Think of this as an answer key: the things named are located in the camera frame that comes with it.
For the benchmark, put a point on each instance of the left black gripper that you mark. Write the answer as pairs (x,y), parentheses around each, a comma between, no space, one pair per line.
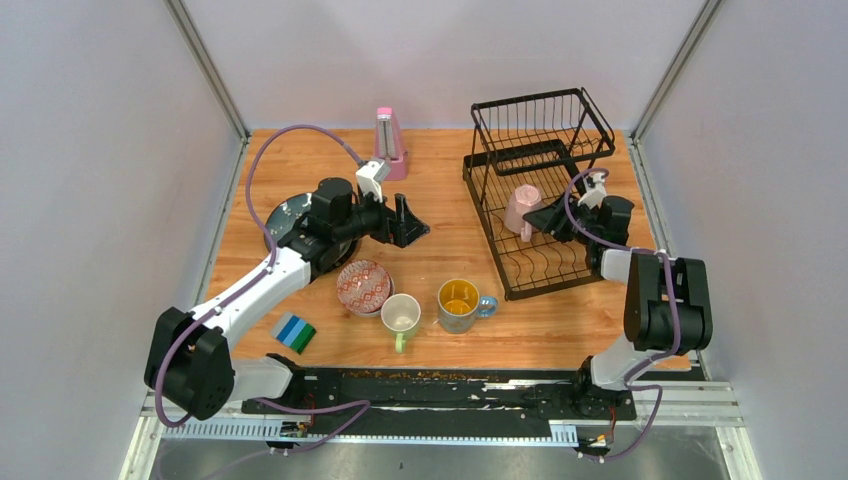
(408,228)

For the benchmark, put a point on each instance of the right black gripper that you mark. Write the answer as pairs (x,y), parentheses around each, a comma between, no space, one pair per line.
(553,220)

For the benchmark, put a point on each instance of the pink mug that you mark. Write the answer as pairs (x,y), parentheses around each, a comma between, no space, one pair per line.
(524,199)

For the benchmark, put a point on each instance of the pink metronome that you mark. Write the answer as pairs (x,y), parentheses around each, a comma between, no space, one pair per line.
(389,144)

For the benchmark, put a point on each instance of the black wire dish rack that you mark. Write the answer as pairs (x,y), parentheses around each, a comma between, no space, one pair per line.
(544,140)

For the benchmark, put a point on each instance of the blue mug yellow inside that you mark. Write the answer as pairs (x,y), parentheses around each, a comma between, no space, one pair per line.
(460,304)

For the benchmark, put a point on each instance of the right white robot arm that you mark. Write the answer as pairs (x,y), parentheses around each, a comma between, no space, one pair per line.
(667,308)

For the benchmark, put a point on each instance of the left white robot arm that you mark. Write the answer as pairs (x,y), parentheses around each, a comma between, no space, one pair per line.
(190,359)

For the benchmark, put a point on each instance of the red patterned bowl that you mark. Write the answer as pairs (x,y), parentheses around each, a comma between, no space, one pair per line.
(363,286)

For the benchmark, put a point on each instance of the black bottom plate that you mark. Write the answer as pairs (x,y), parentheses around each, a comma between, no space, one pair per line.
(336,256)

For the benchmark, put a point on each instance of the dark blue floral plate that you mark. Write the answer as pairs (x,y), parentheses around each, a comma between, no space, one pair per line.
(283,218)

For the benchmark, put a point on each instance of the blue green striped block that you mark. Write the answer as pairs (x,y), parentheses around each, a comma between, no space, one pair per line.
(293,332)

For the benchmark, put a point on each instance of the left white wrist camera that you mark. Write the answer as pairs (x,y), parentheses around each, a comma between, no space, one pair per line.
(370,177)

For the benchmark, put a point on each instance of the green handled cream mug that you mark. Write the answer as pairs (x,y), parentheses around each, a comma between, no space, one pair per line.
(401,316)

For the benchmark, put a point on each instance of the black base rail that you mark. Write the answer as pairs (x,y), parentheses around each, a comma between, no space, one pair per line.
(439,402)

